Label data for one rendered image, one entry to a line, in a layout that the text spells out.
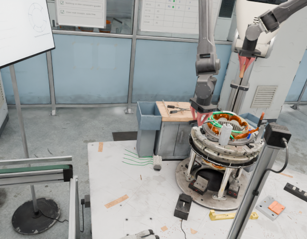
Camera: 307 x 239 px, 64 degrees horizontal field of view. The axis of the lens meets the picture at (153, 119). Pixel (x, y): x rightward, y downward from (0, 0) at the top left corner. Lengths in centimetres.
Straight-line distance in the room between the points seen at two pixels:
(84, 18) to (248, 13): 203
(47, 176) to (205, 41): 101
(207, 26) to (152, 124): 57
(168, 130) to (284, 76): 267
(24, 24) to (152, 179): 101
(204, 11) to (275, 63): 266
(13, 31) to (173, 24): 222
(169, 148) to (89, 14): 207
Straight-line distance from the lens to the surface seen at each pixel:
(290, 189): 150
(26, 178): 143
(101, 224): 110
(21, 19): 145
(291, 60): 372
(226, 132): 104
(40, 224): 213
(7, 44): 136
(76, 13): 306
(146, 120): 125
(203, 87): 87
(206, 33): 94
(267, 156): 65
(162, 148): 137
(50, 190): 237
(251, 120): 152
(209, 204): 122
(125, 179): 127
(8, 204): 235
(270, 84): 366
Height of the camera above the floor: 165
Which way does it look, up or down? 29 degrees down
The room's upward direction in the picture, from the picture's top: 7 degrees clockwise
